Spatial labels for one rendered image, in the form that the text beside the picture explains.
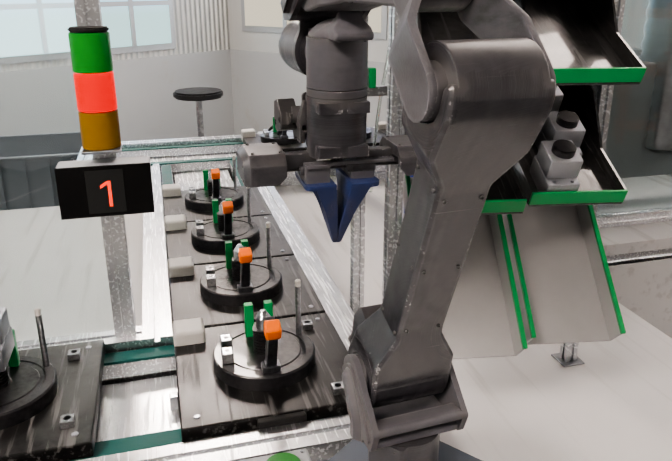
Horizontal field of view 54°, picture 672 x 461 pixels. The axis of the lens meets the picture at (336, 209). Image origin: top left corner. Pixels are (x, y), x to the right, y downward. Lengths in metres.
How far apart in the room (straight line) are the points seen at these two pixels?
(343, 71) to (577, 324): 0.57
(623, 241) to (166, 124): 4.60
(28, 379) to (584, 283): 0.78
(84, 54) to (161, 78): 4.88
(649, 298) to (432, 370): 1.40
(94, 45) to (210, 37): 5.23
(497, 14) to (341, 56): 0.19
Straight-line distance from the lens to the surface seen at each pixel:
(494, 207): 0.86
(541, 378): 1.15
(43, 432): 0.88
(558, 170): 0.90
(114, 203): 0.93
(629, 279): 1.84
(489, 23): 0.44
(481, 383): 1.12
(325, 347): 0.97
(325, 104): 0.60
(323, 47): 0.59
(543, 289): 1.01
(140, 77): 5.65
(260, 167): 0.59
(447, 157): 0.39
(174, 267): 1.21
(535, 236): 1.04
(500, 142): 0.40
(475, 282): 0.96
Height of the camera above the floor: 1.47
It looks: 19 degrees down
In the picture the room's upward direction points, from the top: straight up
